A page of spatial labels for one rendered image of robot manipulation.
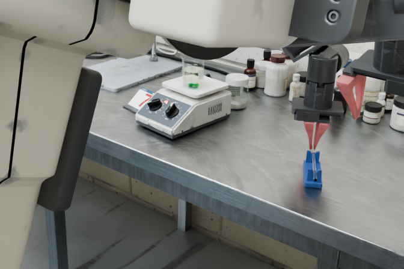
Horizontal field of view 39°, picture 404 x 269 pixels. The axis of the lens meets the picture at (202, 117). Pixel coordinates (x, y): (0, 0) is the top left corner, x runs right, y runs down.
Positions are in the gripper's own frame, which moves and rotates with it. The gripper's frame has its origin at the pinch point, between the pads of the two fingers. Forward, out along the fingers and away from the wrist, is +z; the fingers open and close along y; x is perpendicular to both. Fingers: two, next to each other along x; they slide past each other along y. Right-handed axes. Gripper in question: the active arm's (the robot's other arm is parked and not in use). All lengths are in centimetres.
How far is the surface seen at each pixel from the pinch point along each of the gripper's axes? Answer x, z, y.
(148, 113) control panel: -8.3, -0.2, 37.1
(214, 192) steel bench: 14.1, 5.7, 18.6
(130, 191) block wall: -90, 69, 64
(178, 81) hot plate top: -17.0, -5.6, 31.9
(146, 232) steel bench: -63, 70, 51
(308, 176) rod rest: 12.1, 1.2, 1.1
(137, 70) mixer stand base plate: -47, 2, 49
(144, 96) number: -20.8, 0.5, 41.1
